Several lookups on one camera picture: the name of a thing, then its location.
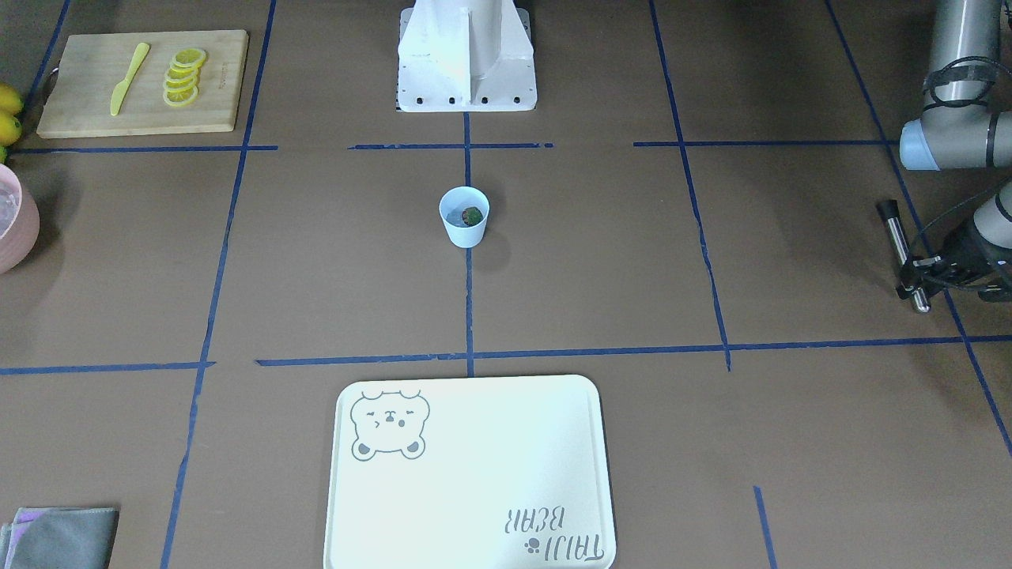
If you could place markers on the white camera pole mount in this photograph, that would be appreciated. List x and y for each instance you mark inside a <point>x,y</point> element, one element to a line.
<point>465,56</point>

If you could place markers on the light blue cup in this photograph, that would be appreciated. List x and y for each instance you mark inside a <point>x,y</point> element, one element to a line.
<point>464,197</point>

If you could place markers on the grey folded cloth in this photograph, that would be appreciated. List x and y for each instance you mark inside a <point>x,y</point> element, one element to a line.
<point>59,537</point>

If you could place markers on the lemon slices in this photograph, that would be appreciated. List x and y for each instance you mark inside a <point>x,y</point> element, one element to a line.
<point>182,77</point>

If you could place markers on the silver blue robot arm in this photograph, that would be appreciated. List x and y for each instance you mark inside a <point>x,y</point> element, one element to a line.
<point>958,130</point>

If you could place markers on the pink bowl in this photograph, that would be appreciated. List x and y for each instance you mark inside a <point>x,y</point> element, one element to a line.
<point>20,220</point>

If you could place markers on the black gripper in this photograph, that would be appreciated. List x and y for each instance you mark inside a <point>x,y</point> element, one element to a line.
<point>972,254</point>

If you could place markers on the clear ice cube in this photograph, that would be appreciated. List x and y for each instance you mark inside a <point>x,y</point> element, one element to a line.
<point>456,217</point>

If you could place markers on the cream bear tray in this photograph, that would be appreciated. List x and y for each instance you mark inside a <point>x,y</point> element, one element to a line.
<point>493,472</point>

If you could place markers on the yellow lemon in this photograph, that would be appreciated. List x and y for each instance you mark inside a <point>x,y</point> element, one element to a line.
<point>10,129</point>
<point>11,100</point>

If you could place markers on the wooden cutting board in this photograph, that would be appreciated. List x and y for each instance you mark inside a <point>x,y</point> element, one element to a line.
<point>91,65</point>

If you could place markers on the red strawberry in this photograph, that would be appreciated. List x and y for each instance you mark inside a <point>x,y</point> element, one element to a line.
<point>473,217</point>

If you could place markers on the steel muddler rod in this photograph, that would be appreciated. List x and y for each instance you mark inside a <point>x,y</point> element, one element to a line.
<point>901,253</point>

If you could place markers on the yellow knife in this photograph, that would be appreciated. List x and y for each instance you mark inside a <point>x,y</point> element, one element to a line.
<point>122,87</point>

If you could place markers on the yellow lemon middle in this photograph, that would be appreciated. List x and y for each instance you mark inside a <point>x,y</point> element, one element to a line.
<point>10,129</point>

